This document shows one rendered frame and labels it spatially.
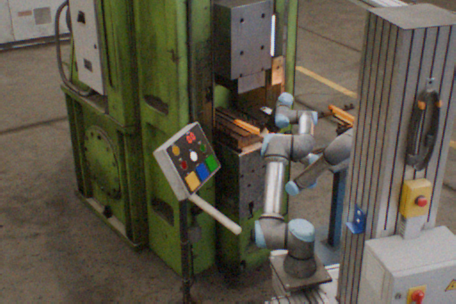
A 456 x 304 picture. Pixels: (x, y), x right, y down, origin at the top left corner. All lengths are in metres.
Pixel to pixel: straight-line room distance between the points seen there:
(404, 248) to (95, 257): 2.46
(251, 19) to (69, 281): 2.04
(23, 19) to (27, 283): 4.84
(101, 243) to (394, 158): 2.64
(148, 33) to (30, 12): 4.97
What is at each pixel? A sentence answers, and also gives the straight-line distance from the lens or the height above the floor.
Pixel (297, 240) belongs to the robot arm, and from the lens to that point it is 2.60.
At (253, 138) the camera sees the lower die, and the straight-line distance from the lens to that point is 3.51.
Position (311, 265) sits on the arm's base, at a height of 0.87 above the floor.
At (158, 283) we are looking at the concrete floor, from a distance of 3.93.
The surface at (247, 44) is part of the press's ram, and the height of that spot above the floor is 1.55.
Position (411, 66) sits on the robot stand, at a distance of 2.00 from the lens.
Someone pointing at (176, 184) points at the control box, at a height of 1.02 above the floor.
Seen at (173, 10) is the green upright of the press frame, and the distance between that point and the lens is 3.09.
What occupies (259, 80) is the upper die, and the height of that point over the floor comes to 1.31.
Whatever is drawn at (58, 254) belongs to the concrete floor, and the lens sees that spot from 4.29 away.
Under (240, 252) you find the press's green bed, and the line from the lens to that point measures 3.82.
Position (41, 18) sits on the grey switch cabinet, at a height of 0.36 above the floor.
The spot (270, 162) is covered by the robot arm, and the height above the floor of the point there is 1.22.
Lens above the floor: 2.58
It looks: 27 degrees down
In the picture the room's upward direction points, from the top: straight up
